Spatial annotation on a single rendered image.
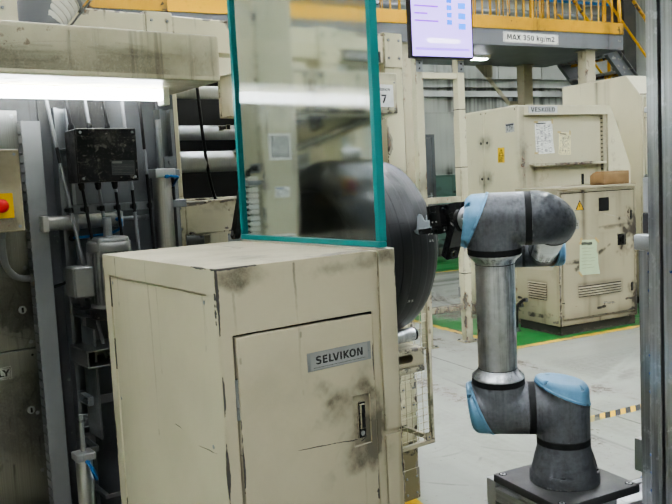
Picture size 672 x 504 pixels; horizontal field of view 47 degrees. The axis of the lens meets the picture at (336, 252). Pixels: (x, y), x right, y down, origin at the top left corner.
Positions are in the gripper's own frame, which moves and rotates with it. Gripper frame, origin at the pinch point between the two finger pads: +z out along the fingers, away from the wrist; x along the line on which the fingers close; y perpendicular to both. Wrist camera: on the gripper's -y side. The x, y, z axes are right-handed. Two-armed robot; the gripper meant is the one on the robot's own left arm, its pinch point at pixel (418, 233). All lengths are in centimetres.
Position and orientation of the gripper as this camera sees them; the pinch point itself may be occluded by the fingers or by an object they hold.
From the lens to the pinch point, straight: 231.5
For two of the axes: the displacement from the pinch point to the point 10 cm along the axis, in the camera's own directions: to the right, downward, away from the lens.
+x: -8.1, 1.1, -5.8
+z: -5.8, 0.6, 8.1
